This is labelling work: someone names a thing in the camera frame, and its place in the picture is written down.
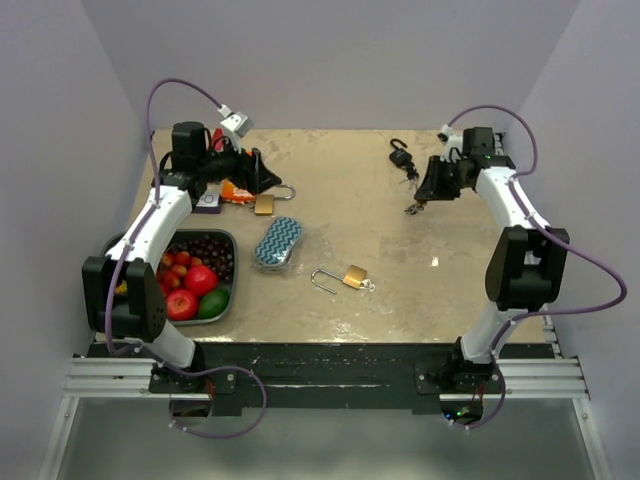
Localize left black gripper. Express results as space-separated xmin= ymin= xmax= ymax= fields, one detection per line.
xmin=199 ymin=133 xmax=282 ymax=196

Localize astronaut keychain with keys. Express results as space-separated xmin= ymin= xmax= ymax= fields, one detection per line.
xmin=404 ymin=201 xmax=427 ymax=216

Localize brass padlock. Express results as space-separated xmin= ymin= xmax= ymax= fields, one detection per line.
xmin=253 ymin=185 xmax=296 ymax=216
xmin=310 ymin=265 xmax=376 ymax=295

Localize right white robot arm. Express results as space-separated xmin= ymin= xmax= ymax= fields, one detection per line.
xmin=414 ymin=125 xmax=569 ymax=393

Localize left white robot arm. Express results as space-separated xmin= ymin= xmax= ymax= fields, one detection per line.
xmin=81 ymin=114 xmax=282 ymax=392

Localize orange razor package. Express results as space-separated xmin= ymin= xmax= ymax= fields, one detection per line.
xmin=219 ymin=179 xmax=255 ymax=205

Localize purple white toothpaste box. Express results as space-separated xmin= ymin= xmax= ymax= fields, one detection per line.
xmin=193 ymin=191 xmax=222 ymax=215

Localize red box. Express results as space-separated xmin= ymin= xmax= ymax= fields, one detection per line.
xmin=211 ymin=128 xmax=224 ymax=150

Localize grey fruit tray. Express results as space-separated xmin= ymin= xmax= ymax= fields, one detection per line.
xmin=112 ymin=229 xmax=237 ymax=337

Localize blue zigzag sponge pack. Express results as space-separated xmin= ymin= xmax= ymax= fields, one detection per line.
xmin=254 ymin=216 xmax=303 ymax=274

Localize dark grape bunch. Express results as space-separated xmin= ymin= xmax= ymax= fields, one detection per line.
xmin=167 ymin=234 xmax=235 ymax=283

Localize red apple back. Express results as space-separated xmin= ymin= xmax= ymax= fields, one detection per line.
xmin=183 ymin=265 xmax=219 ymax=297

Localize red apple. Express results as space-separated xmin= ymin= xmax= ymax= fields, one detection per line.
xmin=166 ymin=289 xmax=199 ymax=321
xmin=183 ymin=265 xmax=219 ymax=297

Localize small red fruits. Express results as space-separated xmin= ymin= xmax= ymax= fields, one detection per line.
xmin=156 ymin=250 xmax=203 ymax=296

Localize green avocado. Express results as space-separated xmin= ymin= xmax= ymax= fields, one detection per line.
xmin=197 ymin=289 xmax=230 ymax=319

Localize red apple front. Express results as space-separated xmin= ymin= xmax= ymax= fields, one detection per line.
xmin=166 ymin=289 xmax=199 ymax=321

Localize orange flower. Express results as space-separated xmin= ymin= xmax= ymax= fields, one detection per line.
xmin=114 ymin=281 xmax=128 ymax=295

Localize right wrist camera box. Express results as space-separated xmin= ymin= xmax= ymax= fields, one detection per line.
xmin=437 ymin=124 xmax=463 ymax=163

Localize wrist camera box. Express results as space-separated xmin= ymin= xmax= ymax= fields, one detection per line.
xmin=437 ymin=124 xmax=463 ymax=163
xmin=218 ymin=104 xmax=254 ymax=152

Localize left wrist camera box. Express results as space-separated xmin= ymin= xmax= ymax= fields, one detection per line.
xmin=218 ymin=104 xmax=254 ymax=152

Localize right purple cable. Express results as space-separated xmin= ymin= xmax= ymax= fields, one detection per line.
xmin=447 ymin=104 xmax=628 ymax=430

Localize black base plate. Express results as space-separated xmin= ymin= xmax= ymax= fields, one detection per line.
xmin=84 ymin=341 xmax=557 ymax=418

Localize aluminium rail frame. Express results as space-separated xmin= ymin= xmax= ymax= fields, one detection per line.
xmin=37 ymin=130 xmax=614 ymax=480

